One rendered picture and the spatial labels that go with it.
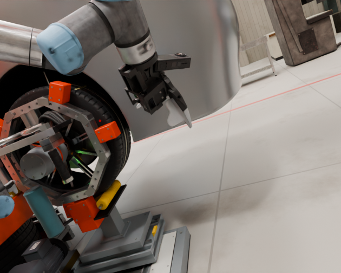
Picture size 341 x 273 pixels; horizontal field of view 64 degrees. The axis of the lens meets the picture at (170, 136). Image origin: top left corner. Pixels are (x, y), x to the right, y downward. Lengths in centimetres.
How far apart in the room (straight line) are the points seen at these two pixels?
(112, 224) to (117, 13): 138
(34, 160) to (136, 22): 95
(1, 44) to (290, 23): 633
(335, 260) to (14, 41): 140
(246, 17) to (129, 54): 1066
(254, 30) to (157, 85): 1060
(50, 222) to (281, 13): 602
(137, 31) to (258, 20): 1069
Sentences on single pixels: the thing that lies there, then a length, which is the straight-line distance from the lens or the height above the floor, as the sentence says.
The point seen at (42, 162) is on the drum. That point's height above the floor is 85.
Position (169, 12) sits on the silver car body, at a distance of 129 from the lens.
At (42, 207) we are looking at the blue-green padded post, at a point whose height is 64.
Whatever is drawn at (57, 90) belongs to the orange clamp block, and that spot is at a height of 112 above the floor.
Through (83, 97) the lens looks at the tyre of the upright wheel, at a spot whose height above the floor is 104.
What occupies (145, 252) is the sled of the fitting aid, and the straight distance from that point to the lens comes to 161.
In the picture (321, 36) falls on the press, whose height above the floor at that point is 41.
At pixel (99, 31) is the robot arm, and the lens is 50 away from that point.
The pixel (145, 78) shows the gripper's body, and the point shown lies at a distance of 60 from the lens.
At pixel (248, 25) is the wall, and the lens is 1116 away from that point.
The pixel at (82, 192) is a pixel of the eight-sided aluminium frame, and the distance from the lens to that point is 149.
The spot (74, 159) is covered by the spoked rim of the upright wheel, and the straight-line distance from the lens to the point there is 155.
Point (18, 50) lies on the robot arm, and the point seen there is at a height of 115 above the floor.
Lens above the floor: 102
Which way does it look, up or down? 13 degrees down
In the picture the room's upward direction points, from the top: 23 degrees counter-clockwise
